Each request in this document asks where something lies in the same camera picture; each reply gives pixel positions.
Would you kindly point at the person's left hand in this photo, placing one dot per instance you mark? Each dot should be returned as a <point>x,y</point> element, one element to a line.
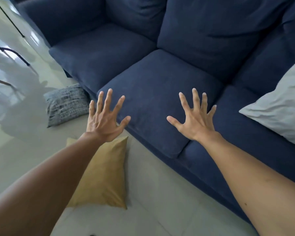
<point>104,125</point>

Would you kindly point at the person's right hand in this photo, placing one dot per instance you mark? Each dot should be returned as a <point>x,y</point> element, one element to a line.
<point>196,122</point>

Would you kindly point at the person's left little finger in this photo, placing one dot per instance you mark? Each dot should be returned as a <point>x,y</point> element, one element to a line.
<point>91,109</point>

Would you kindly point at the person's left thumb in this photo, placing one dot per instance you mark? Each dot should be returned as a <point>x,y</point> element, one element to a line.
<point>124,122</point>

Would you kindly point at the person's right thumb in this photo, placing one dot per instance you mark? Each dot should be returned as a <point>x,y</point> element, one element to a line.
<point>175,121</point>

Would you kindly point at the person's right little finger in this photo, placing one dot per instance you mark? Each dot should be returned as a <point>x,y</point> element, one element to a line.
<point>212,112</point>

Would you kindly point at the person's right middle finger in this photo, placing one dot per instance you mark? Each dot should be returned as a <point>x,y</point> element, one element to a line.
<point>196,100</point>

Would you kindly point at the person's left middle finger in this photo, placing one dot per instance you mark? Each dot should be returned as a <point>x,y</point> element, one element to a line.
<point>107,100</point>

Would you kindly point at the person's right forearm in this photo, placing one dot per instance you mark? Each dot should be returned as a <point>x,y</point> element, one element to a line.
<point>258,186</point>

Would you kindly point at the person's left forearm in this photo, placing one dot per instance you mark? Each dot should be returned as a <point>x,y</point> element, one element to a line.
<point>46,184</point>

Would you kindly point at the grey patterned throw pillow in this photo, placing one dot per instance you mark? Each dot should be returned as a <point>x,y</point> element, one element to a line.
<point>65,104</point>

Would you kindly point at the blue sofa seat cushion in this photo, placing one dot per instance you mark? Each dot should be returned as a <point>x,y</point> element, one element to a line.
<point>250,144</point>
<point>100,54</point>
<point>152,90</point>

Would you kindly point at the yellow throw pillow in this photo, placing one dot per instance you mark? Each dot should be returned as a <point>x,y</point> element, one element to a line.
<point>103,174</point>

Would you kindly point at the blue sofa back cushion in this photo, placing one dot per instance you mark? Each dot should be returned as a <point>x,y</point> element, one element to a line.
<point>272,58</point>
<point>216,34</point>
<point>137,14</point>

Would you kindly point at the white pillow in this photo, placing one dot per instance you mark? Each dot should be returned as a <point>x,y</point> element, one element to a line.
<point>282,110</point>

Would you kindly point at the dark blue fabric sofa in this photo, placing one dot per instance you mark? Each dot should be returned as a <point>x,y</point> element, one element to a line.
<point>64,19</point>

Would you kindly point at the wooden furniture leg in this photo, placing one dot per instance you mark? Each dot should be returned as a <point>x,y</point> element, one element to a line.
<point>2,81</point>

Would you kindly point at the black curved metal leg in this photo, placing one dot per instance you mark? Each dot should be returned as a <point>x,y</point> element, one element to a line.
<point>13,52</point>

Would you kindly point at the thin black metal rod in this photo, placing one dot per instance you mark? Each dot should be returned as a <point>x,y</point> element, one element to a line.
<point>8,17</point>

